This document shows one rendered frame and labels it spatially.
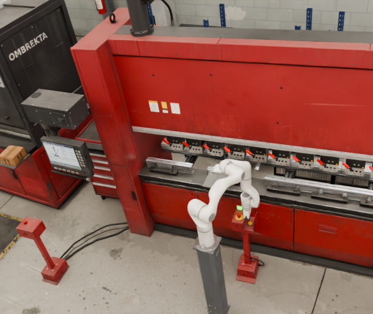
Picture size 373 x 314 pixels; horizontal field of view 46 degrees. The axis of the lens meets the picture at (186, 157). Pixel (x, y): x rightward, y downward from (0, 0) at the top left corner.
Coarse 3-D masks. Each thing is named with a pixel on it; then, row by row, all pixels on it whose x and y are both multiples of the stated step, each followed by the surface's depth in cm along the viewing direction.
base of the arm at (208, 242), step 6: (198, 234) 338; (204, 234) 332; (210, 234) 335; (198, 240) 349; (204, 240) 337; (210, 240) 339; (216, 240) 346; (198, 246) 344; (204, 246) 341; (210, 246) 342; (216, 246) 342
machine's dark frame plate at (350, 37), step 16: (128, 32) 364; (160, 32) 355; (176, 32) 350; (192, 32) 346; (208, 32) 342; (224, 32) 338; (240, 32) 334; (256, 32) 330; (272, 32) 326; (288, 32) 323; (304, 32) 319; (320, 32) 316; (336, 32) 312; (352, 32) 309; (368, 32) 305
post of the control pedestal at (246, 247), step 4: (244, 232) 401; (244, 236) 405; (248, 236) 407; (244, 240) 409; (248, 240) 410; (244, 244) 413; (248, 244) 412; (244, 248) 416; (248, 248) 415; (244, 252) 421; (248, 252) 418; (244, 256) 425; (248, 256) 422; (248, 260) 427
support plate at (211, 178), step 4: (212, 168) 415; (208, 176) 407; (212, 176) 406; (216, 176) 405; (220, 176) 405; (224, 176) 404; (208, 180) 403; (212, 180) 402; (216, 180) 401; (204, 184) 399; (208, 184) 398; (212, 184) 398
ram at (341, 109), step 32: (128, 64) 370; (160, 64) 358; (192, 64) 347; (224, 64) 336; (256, 64) 326; (288, 64) 319; (128, 96) 394; (160, 96) 380; (192, 96) 367; (224, 96) 355; (256, 96) 344; (288, 96) 333; (320, 96) 323; (352, 96) 314; (160, 128) 405; (192, 128) 390; (224, 128) 377; (256, 128) 364; (288, 128) 352; (320, 128) 341; (352, 128) 331
